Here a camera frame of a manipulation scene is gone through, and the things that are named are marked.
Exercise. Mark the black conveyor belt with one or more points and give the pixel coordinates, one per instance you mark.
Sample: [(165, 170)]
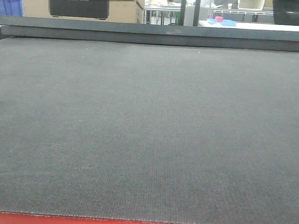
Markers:
[(149, 133)]

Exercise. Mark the pink block on tray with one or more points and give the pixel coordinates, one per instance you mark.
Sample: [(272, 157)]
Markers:
[(219, 19)]

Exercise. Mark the large cardboard box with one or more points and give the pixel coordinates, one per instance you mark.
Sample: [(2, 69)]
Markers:
[(116, 11)]

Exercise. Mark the black office chair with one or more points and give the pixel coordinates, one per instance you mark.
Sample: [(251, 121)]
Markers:
[(286, 12)]

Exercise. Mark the white table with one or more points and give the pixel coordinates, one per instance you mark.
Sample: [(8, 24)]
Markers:
[(255, 26)]

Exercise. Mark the blue crate at left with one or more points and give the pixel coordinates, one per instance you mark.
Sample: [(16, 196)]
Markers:
[(11, 7)]

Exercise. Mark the black vertical post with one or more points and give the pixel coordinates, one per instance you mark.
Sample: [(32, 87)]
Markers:
[(182, 12)]

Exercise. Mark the dark conveyor side rail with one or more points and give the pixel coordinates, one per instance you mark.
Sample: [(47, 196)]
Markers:
[(190, 36)]

